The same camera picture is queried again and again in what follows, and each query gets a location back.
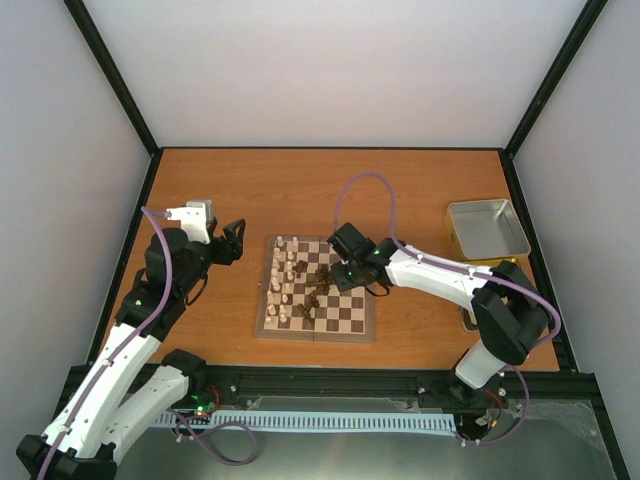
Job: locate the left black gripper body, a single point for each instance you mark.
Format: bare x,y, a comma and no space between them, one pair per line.
226,247

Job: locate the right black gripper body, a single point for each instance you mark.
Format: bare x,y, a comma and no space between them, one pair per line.
348,281

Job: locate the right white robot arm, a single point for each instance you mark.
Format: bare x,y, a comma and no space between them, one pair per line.
508,310

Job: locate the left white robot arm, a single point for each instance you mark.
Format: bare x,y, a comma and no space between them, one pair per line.
102,420

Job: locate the row of white chess pieces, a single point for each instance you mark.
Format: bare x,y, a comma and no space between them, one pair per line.
281,257

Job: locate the wooden folding chess board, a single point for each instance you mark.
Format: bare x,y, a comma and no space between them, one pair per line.
342,317

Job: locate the silver tin lid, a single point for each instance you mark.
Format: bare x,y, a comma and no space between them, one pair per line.
486,230

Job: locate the light blue cable duct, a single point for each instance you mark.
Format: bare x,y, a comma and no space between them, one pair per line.
332,422

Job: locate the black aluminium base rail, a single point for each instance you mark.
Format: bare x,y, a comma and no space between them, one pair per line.
236,385

